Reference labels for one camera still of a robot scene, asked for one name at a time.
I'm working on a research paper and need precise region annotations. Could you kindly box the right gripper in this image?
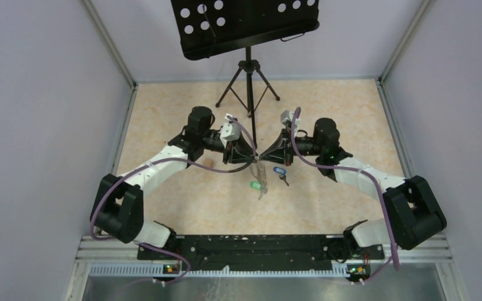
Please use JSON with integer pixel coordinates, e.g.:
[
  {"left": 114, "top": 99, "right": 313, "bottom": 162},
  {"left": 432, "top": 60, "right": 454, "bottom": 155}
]
[{"left": 260, "top": 126, "right": 324, "bottom": 167}]

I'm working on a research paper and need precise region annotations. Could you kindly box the green key tag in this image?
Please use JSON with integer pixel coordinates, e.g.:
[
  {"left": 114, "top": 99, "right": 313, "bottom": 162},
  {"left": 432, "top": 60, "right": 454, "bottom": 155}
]
[{"left": 250, "top": 181, "right": 262, "bottom": 190}]

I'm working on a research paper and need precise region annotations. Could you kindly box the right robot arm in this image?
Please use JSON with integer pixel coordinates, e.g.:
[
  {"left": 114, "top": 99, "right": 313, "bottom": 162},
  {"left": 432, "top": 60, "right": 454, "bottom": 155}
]
[{"left": 260, "top": 118, "right": 447, "bottom": 258}]

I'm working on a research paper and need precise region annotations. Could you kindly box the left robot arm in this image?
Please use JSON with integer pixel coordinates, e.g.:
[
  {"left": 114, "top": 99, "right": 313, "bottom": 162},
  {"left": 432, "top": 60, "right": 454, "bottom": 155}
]
[{"left": 90, "top": 106, "right": 257, "bottom": 259}]

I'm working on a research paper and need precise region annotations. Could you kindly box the blue key tag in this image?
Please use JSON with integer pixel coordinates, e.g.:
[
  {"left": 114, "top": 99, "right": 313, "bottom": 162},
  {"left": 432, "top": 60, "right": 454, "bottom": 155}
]
[{"left": 273, "top": 166, "right": 286, "bottom": 176}]

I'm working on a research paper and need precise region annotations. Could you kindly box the black music stand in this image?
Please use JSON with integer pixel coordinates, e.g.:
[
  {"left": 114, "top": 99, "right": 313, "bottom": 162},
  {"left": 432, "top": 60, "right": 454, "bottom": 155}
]
[{"left": 170, "top": 0, "right": 321, "bottom": 146}]

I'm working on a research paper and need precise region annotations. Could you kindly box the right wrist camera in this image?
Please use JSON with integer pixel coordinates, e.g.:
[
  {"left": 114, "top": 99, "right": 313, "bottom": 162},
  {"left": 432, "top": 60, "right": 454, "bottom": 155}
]
[{"left": 280, "top": 110, "right": 301, "bottom": 131}]

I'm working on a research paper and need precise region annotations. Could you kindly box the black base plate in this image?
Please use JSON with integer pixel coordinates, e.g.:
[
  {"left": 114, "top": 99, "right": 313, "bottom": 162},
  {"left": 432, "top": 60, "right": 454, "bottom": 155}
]
[{"left": 137, "top": 235, "right": 385, "bottom": 272}]

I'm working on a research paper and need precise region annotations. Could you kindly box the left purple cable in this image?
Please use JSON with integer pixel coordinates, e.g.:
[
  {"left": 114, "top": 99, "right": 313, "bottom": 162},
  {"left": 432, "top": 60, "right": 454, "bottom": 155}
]
[{"left": 88, "top": 116, "right": 259, "bottom": 285}]

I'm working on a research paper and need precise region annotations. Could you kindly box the purple cable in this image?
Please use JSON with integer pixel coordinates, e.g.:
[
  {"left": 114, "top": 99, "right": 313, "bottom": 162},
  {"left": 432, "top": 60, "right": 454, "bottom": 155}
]
[
  {"left": 88, "top": 116, "right": 259, "bottom": 285},
  {"left": 290, "top": 107, "right": 402, "bottom": 285}
]

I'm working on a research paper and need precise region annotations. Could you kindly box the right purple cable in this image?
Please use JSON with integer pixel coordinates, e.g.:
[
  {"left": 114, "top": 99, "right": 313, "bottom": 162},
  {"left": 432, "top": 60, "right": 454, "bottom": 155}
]
[{"left": 290, "top": 107, "right": 402, "bottom": 285}]

